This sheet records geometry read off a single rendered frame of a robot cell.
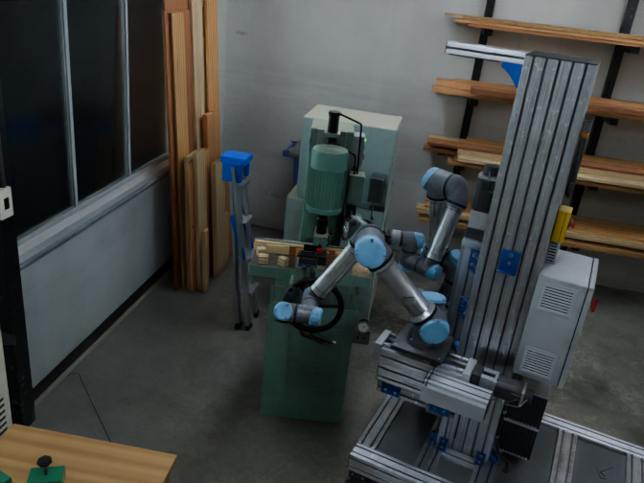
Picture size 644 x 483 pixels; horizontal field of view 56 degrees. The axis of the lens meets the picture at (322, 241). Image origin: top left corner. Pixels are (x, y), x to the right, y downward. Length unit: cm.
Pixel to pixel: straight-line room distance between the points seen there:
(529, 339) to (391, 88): 302
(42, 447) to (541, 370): 196
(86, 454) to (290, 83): 366
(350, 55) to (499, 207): 292
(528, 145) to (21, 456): 218
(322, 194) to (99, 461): 147
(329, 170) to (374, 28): 248
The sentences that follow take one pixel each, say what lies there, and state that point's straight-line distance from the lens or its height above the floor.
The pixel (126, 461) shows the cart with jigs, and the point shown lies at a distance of 244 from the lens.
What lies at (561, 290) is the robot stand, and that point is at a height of 119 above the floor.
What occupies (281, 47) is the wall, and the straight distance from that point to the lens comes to 530.
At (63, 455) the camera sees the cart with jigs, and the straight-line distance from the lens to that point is 250.
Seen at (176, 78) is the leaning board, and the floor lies 152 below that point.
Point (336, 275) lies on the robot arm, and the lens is 247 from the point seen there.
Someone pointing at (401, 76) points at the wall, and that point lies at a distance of 516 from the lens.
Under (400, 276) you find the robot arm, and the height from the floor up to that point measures 119.
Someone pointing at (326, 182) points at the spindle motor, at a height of 133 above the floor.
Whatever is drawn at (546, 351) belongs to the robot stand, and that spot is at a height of 91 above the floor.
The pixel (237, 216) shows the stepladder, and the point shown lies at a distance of 379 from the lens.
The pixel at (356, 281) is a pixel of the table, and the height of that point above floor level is 87.
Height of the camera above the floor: 220
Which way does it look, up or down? 23 degrees down
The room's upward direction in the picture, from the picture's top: 7 degrees clockwise
